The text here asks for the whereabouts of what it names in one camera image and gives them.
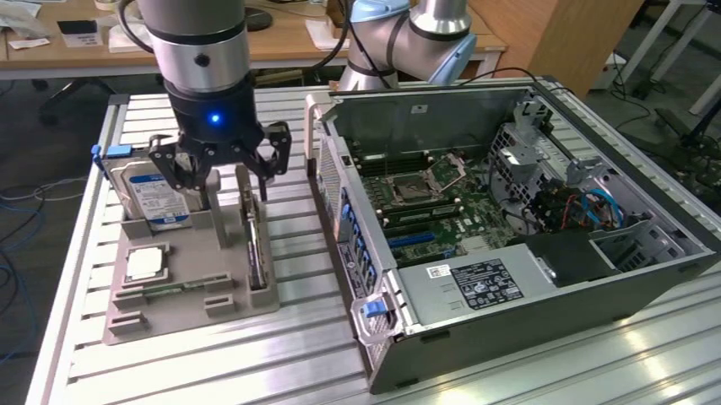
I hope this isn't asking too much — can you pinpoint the stack of white papers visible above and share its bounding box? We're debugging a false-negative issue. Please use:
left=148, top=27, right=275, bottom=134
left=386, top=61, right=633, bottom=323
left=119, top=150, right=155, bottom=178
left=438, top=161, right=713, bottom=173
left=303, top=19, right=351, bottom=52

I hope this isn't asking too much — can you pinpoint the grey power supply unit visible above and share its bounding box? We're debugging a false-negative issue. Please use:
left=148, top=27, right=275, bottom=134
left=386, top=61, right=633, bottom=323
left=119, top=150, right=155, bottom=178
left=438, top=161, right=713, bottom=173
left=393, top=244, right=560, bottom=334

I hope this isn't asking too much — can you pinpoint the blue wire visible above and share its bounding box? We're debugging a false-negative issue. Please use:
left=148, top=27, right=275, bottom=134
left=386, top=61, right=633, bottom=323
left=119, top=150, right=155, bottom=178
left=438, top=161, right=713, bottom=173
left=582, top=188, right=626, bottom=231

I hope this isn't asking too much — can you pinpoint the green RAM stick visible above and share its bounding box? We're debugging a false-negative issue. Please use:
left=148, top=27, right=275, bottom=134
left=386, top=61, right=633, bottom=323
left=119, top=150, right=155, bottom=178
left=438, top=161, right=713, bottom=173
left=140, top=280, right=207, bottom=297

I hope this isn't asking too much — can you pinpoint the installed RAM stick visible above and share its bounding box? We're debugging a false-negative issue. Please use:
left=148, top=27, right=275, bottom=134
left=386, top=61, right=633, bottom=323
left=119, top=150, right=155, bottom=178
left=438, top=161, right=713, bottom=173
left=379, top=200, right=465, bottom=217
left=385, top=209, right=461, bottom=229

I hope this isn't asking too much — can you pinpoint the white floor cable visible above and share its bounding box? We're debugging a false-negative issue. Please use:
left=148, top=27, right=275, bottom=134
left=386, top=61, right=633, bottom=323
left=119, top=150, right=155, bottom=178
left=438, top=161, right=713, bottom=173
left=0, top=175, right=91, bottom=203

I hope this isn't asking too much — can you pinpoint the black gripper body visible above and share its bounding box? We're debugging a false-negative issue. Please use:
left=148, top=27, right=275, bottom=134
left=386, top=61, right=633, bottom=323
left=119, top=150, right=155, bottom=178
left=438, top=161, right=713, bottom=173
left=162, top=75, right=266, bottom=165

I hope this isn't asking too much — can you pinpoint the blue case latch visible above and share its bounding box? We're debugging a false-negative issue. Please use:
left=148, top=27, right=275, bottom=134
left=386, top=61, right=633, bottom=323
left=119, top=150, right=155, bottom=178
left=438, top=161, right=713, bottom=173
left=365, top=297, right=393, bottom=320

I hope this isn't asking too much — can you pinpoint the small silver heatsink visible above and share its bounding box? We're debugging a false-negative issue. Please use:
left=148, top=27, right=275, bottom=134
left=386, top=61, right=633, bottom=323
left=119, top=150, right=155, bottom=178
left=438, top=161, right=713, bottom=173
left=458, top=235, right=492, bottom=255

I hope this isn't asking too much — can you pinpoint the black round lamp base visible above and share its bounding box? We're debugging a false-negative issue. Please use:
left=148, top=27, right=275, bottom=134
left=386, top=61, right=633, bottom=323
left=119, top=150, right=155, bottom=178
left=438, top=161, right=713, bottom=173
left=243, top=5, right=275, bottom=33

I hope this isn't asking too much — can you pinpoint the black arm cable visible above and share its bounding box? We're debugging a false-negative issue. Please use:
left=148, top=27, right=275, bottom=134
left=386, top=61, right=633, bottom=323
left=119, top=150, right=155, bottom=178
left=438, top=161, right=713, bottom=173
left=116, top=0, right=399, bottom=92

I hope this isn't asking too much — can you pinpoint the white table frame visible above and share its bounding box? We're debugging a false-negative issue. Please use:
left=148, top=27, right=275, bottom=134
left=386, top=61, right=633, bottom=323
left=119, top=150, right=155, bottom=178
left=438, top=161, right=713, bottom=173
left=613, top=0, right=721, bottom=116

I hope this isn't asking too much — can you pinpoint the white paper card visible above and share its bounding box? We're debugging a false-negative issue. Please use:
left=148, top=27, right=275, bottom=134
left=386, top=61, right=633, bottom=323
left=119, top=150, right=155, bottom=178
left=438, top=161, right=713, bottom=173
left=7, top=37, right=52, bottom=50

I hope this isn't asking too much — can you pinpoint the blue floor cable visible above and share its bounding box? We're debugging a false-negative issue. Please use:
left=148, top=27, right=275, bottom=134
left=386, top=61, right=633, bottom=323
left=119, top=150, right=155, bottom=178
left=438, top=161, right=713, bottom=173
left=0, top=197, right=47, bottom=369

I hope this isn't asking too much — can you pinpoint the black floor stand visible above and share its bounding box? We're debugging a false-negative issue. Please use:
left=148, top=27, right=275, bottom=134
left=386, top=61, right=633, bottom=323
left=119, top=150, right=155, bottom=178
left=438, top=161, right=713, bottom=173
left=653, top=105, right=721, bottom=186

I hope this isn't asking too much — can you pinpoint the brown cardboard box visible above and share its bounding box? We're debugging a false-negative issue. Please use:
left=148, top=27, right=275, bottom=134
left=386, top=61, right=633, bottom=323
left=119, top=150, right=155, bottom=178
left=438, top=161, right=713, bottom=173
left=326, top=0, right=357, bottom=23

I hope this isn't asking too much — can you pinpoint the black chair base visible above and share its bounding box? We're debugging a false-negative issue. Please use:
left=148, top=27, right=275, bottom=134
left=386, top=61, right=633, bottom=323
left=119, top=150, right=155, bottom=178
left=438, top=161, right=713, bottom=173
left=31, top=74, right=170, bottom=127

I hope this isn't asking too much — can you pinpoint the hard disk in blue caddy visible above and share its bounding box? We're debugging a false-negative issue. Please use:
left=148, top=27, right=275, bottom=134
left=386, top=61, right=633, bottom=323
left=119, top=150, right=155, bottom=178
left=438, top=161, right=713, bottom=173
left=90, top=141, right=207, bottom=232

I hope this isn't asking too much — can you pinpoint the open black PC case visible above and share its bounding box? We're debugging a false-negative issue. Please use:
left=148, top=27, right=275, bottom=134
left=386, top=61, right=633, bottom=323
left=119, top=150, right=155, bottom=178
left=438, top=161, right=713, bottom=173
left=303, top=75, right=721, bottom=396

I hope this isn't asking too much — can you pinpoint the green motherboard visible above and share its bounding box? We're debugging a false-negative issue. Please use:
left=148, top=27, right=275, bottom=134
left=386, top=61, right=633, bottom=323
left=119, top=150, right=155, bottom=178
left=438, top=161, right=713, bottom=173
left=342, top=143, right=525, bottom=269

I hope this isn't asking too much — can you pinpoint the black power cable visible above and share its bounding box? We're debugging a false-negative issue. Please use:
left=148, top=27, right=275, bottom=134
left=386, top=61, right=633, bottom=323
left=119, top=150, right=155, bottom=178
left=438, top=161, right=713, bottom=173
left=461, top=66, right=572, bottom=92

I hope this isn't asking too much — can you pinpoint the beige card retention bracket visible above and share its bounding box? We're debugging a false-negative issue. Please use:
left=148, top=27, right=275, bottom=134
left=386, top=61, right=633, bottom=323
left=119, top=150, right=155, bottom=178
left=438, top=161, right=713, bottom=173
left=303, top=93, right=335, bottom=162

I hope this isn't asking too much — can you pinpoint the graphics card with metal bracket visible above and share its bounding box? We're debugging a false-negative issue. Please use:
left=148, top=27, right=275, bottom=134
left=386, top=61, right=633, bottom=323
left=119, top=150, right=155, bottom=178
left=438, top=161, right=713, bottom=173
left=234, top=163, right=267, bottom=293

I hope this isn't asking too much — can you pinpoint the metal socket cover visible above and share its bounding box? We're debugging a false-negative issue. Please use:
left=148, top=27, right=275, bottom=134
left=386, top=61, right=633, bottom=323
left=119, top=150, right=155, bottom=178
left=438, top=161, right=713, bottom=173
left=425, top=151, right=473, bottom=186

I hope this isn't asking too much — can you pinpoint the metal disk bay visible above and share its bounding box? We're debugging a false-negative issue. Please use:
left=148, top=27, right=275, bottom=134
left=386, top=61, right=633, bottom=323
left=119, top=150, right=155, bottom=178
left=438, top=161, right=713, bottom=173
left=486, top=121, right=572, bottom=200

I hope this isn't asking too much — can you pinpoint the red wire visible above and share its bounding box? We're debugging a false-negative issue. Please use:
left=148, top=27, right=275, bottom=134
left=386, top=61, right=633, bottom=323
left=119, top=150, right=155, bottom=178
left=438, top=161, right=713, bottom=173
left=562, top=193, right=582, bottom=230

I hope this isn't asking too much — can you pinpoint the wooden desk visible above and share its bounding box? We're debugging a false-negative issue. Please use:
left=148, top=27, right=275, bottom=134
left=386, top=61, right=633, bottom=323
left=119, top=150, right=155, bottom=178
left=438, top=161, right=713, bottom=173
left=0, top=0, right=509, bottom=81

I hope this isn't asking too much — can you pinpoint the grey parts rack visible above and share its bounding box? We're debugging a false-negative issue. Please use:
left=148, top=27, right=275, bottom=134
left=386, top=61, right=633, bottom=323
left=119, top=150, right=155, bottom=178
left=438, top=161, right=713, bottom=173
left=100, top=168, right=283, bottom=347

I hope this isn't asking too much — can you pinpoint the wooden cabinet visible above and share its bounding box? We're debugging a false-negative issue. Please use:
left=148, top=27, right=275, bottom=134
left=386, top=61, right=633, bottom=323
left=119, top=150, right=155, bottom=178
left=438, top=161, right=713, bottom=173
left=473, top=0, right=646, bottom=98

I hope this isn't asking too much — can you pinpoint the silver CPU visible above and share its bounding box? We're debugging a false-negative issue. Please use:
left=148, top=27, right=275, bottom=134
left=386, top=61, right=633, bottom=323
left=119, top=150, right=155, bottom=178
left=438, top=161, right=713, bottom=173
left=124, top=248, right=170, bottom=282

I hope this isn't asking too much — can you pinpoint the black and white labelled box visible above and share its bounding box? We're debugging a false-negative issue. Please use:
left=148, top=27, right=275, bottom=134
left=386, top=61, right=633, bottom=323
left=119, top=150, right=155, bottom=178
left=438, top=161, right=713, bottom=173
left=56, top=19, right=104, bottom=49

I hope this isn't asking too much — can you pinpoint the CPU socket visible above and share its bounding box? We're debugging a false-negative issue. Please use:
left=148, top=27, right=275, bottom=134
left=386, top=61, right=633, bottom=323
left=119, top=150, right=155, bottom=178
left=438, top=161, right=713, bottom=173
left=387, top=172, right=435, bottom=203

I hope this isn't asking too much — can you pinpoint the clear plastic bag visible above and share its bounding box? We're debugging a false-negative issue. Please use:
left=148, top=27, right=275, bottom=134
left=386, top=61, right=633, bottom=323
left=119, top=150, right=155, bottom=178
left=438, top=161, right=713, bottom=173
left=0, top=0, right=54, bottom=40

